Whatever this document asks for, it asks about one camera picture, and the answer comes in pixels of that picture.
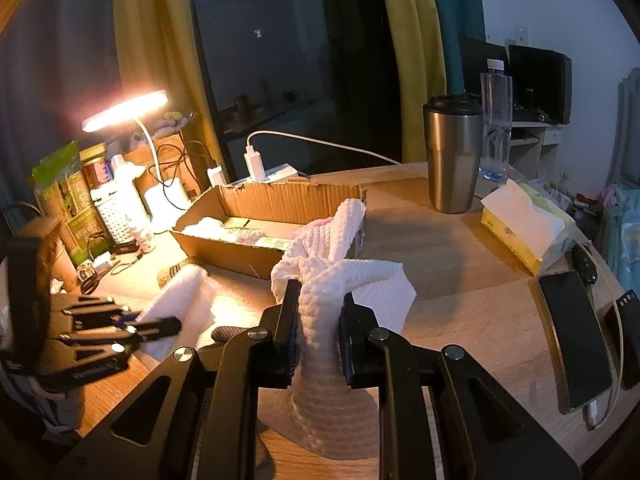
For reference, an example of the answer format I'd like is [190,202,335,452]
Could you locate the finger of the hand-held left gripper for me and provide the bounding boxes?
[57,316,183,361]
[50,294,143,327]

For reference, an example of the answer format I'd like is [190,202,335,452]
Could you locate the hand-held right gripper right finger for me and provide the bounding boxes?
[340,290,583,480]

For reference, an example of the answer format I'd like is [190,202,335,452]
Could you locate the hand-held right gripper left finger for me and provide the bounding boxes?
[55,279,303,480]

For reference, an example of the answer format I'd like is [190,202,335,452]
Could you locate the white textured paper towel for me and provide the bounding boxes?
[270,199,418,461]

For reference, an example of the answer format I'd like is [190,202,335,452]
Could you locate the white soft cloth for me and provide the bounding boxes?
[137,264,222,362]

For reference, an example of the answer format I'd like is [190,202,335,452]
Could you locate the cardboard box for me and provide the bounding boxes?
[170,182,368,281]

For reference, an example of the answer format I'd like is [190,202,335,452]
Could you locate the white tissue packet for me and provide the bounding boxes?
[182,217,227,239]

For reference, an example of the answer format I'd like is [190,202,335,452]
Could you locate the pink plush toy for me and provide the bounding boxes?
[300,216,337,234]

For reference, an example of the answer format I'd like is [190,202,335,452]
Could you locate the person's left forearm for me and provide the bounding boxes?
[0,375,87,437]

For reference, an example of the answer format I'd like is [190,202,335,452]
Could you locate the woven coaster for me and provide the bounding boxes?
[157,260,201,287]

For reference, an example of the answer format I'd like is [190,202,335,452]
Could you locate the white bottle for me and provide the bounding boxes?
[95,155,147,247]

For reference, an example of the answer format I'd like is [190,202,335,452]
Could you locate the green snack bag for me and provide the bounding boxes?
[31,141,97,267]

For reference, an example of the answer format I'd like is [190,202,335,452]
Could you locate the jar with red label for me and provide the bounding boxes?
[80,144,112,189]

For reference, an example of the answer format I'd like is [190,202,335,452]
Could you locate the white power strip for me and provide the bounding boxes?
[227,162,302,187]

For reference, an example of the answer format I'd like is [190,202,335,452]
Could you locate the brown cardboard carton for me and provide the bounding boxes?
[125,132,212,197]

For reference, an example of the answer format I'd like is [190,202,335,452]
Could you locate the large white charger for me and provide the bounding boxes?
[244,145,266,182]

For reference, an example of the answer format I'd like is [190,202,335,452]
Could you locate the white desk lamp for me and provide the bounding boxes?
[81,89,194,234]

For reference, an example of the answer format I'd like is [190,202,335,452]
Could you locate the small plush toy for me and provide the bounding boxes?
[155,110,194,137]

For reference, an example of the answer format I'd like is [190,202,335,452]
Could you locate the teal curtain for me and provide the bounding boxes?
[0,0,122,222]
[425,0,489,97]

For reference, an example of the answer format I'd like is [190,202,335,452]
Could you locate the steel tumbler with black lid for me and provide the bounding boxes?
[422,92,485,215]

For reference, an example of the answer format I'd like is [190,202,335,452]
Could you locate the yellow tissue pack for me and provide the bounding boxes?
[480,180,577,277]

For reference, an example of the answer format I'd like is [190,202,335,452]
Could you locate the black smartphone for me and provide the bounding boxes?
[537,270,616,415]

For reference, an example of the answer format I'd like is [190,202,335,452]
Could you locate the black key fob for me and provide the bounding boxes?
[570,242,599,287]

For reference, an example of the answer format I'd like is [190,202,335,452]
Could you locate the yellow curtain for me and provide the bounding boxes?
[112,0,237,187]
[372,0,449,164]

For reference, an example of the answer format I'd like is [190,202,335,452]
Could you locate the clear water bottle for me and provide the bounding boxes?
[479,59,514,183]

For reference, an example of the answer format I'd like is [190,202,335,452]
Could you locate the dark glass door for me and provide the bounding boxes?
[187,0,407,182]

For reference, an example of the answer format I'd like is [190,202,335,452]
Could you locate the black power bank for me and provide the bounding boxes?
[602,290,640,392]

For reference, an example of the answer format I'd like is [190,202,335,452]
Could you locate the white computer desk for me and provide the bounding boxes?
[510,120,562,182]

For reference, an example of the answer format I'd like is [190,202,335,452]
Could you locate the blue printed blanket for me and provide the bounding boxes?
[599,180,640,287]

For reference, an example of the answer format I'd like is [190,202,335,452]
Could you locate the black computer monitor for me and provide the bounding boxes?
[457,36,509,97]

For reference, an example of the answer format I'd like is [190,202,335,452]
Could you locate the grey padded headboard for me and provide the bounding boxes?
[607,67,640,192]

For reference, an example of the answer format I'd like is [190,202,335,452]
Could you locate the black cable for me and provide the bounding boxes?
[155,141,222,209]

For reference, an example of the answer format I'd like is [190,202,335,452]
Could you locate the white charger cable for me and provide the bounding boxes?
[246,130,404,167]

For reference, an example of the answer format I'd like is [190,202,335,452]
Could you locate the white phone cable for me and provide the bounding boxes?
[584,254,627,432]

